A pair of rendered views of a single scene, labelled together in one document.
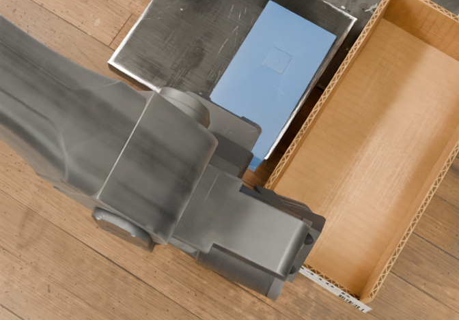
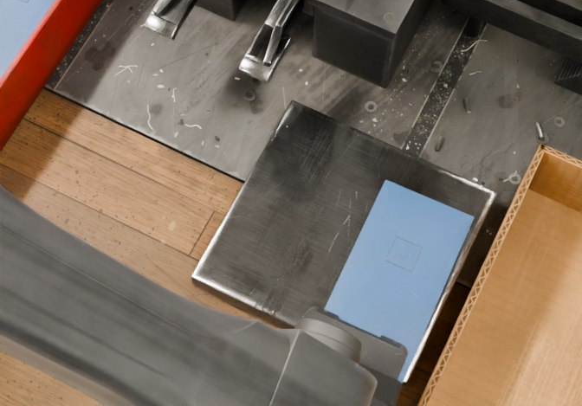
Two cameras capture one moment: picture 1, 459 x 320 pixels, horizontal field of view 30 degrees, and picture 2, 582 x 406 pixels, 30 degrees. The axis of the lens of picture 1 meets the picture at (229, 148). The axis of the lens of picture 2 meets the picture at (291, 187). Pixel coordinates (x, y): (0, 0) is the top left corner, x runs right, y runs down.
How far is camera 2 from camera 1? 0.05 m
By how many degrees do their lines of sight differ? 8
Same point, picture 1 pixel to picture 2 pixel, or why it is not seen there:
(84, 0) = (152, 200)
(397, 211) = not seen: outside the picture
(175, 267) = not seen: outside the picture
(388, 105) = (548, 297)
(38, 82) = (162, 336)
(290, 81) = (423, 279)
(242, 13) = (352, 200)
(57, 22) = (122, 231)
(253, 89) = (378, 294)
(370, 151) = (534, 359)
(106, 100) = (244, 348)
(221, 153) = not seen: hidden behind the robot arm
